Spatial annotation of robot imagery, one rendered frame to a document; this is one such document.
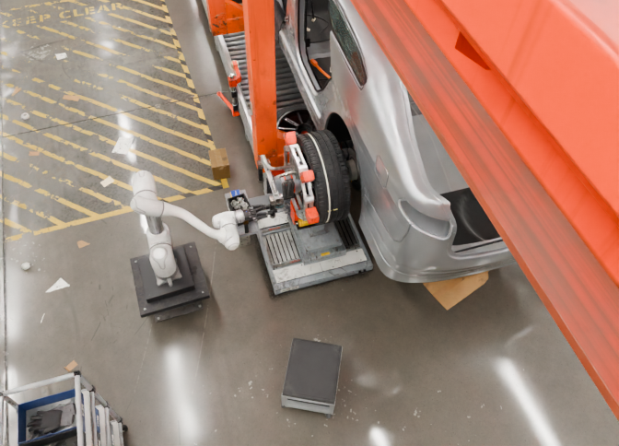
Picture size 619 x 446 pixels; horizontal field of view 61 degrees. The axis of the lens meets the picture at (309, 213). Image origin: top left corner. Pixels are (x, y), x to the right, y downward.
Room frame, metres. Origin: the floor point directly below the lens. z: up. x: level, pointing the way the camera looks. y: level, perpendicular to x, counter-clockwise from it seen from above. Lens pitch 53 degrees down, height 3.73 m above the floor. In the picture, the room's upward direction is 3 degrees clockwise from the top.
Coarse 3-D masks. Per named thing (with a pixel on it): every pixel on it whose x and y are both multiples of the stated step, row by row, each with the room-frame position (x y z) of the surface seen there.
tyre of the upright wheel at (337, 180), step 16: (304, 144) 2.52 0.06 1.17; (320, 144) 2.52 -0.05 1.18; (336, 144) 2.53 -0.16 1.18; (320, 160) 2.39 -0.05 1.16; (336, 160) 2.40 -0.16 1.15; (320, 176) 2.29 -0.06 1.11; (336, 176) 2.31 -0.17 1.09; (320, 192) 2.22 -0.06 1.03; (336, 192) 2.24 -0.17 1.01; (320, 208) 2.18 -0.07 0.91; (336, 208) 2.20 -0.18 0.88
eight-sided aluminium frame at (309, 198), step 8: (296, 144) 2.58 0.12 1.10; (296, 160) 2.41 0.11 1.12; (304, 160) 2.41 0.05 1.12; (304, 168) 2.35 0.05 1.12; (304, 184) 2.27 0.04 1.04; (304, 192) 2.23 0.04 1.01; (304, 200) 2.20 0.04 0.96; (312, 200) 2.21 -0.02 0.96; (296, 208) 2.39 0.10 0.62; (304, 208) 2.20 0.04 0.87; (304, 216) 2.20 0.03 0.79
